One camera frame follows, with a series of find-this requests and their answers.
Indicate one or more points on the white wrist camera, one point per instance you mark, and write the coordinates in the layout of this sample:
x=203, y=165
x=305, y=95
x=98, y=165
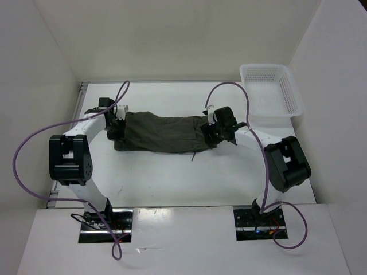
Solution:
x=120, y=112
x=209, y=111

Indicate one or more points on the white perforated plastic basket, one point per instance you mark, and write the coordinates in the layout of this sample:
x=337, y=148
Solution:
x=272, y=91

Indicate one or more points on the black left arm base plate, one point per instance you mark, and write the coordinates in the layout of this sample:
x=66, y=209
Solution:
x=93, y=230

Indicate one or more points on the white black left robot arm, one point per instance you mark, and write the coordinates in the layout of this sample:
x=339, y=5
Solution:
x=90, y=126

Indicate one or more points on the aluminium table edge rail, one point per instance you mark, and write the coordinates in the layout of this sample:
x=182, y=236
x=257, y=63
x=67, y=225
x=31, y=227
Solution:
x=67, y=155

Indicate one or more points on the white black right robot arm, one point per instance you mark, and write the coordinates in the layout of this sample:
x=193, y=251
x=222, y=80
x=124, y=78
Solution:
x=285, y=162

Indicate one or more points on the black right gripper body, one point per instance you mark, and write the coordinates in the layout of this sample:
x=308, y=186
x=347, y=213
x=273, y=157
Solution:
x=220, y=128

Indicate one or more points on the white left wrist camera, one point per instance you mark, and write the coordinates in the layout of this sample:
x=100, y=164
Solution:
x=120, y=112

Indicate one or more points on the olive green shorts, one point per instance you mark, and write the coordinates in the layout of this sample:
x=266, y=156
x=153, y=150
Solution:
x=146, y=131

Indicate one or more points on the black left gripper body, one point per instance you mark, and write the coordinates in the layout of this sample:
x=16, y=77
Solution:
x=115, y=120

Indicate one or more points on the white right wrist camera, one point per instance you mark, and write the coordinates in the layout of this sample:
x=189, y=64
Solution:
x=209, y=111

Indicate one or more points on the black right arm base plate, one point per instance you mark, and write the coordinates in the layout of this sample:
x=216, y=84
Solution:
x=250, y=229

